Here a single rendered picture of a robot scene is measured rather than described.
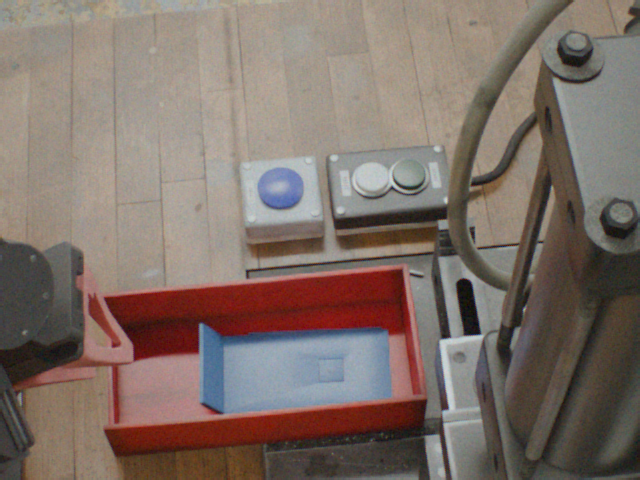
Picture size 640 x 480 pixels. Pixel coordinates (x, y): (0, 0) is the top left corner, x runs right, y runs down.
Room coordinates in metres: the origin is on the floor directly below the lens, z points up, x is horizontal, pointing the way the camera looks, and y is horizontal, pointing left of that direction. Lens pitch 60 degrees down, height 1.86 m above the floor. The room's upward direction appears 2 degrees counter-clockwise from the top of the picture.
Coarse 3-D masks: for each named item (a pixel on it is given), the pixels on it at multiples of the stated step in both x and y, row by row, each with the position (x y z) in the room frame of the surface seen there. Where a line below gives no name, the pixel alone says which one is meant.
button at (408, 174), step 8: (408, 160) 0.62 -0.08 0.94; (400, 168) 0.61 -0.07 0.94; (408, 168) 0.61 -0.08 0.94; (416, 168) 0.61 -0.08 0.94; (392, 176) 0.60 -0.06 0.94; (400, 176) 0.60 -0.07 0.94; (408, 176) 0.60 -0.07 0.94; (416, 176) 0.60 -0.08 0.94; (424, 176) 0.60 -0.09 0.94; (400, 184) 0.59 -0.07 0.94; (408, 184) 0.59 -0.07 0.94; (416, 184) 0.59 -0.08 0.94
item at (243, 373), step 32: (224, 352) 0.45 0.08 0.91; (256, 352) 0.45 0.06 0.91; (288, 352) 0.45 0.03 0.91; (320, 352) 0.45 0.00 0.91; (352, 352) 0.45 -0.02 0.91; (384, 352) 0.45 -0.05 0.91; (224, 384) 0.42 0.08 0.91; (256, 384) 0.42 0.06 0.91; (288, 384) 0.42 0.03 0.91; (320, 384) 0.42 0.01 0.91; (352, 384) 0.42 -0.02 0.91; (384, 384) 0.42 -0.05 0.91
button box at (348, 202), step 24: (528, 120) 0.68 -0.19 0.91; (432, 144) 0.64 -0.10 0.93; (336, 168) 0.61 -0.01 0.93; (432, 168) 0.61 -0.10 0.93; (504, 168) 0.62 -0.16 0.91; (336, 192) 0.59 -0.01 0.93; (360, 192) 0.59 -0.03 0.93; (384, 192) 0.59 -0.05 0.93; (408, 192) 0.59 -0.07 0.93; (432, 192) 0.59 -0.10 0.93; (336, 216) 0.57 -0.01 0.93; (360, 216) 0.57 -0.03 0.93; (384, 216) 0.57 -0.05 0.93; (408, 216) 0.57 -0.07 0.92; (432, 216) 0.57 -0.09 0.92
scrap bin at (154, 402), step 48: (192, 288) 0.48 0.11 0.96; (240, 288) 0.49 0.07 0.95; (288, 288) 0.49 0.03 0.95; (336, 288) 0.49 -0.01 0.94; (384, 288) 0.50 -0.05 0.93; (144, 336) 0.47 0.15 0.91; (192, 336) 0.47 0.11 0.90; (144, 384) 0.42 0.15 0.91; (192, 384) 0.42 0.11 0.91; (144, 432) 0.36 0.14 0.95; (192, 432) 0.37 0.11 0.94; (240, 432) 0.37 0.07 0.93; (288, 432) 0.37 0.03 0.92; (336, 432) 0.38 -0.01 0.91
